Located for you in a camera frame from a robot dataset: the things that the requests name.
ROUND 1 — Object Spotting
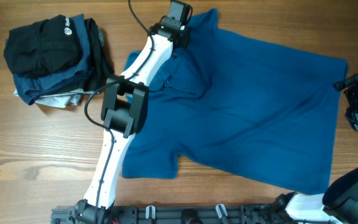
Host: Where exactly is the light grey folded garment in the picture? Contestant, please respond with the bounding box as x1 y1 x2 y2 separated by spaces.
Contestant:
13 88 84 109

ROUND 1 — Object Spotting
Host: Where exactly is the navy folded garment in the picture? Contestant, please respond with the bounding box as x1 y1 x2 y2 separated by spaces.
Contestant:
13 14 94 105

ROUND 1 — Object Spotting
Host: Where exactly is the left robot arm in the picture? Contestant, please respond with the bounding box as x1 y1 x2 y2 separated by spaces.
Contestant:
72 1 193 224

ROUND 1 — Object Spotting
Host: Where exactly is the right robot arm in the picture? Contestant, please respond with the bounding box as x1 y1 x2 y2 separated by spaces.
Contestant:
267 73 358 223

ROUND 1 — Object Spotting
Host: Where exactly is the black folded garment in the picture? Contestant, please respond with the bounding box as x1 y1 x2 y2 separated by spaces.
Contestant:
74 18 114 94
4 15 83 78

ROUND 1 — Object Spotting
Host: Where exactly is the black bottom folded garment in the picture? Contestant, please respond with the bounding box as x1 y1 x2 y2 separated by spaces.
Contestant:
74 18 114 94

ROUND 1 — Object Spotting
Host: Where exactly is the blue polo shirt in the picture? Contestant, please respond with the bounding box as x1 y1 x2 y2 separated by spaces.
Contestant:
122 9 347 195

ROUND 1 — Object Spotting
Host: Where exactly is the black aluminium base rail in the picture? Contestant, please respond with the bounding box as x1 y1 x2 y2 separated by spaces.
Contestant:
50 203 328 224

